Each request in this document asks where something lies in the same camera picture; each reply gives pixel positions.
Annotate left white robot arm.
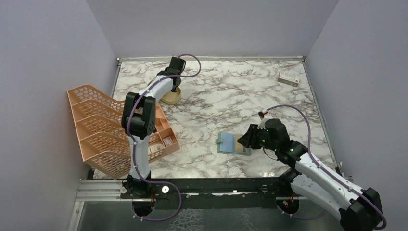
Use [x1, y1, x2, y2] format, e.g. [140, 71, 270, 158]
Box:
[121, 56, 186, 198]

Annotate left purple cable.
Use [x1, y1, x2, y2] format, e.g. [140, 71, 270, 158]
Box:
[126, 53, 202, 222]

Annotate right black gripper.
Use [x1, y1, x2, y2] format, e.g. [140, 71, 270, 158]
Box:
[238, 123, 278, 151]

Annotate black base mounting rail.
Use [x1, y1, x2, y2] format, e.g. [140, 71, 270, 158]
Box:
[120, 177, 294, 210]

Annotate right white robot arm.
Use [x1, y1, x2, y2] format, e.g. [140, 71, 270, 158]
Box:
[237, 119, 385, 231]

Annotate purple cable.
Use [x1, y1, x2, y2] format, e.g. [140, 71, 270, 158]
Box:
[126, 53, 202, 222]
[258, 104, 387, 230]

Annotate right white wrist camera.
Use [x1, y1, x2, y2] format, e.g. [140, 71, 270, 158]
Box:
[257, 118, 268, 129]

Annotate white red small box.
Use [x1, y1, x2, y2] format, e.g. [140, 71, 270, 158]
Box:
[278, 71, 300, 87]

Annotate green card holder wallet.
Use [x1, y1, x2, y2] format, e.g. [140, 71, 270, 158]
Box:
[216, 132, 251, 156]

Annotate peach plastic file organizer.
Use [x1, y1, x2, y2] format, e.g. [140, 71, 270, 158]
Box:
[67, 84, 180, 180]

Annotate tan oval card tray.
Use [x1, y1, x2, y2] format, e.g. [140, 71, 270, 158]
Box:
[160, 87, 181, 105]

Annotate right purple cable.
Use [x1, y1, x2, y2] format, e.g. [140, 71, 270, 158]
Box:
[258, 104, 387, 230]

